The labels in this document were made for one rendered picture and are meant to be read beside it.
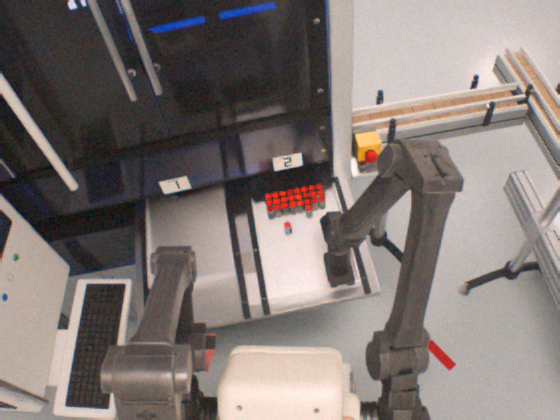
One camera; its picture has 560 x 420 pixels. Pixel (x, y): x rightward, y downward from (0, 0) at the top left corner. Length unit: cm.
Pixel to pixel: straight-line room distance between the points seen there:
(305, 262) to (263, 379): 68
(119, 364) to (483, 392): 188
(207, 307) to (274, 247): 27
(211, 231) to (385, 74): 200
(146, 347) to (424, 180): 47
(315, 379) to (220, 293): 68
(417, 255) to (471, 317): 159
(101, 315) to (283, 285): 58
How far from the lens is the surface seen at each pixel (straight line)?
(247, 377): 83
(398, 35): 358
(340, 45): 121
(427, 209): 80
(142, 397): 63
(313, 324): 231
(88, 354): 157
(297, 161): 148
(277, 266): 145
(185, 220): 159
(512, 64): 203
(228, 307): 142
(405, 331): 91
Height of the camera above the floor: 218
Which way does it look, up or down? 57 degrees down
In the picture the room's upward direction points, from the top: 10 degrees counter-clockwise
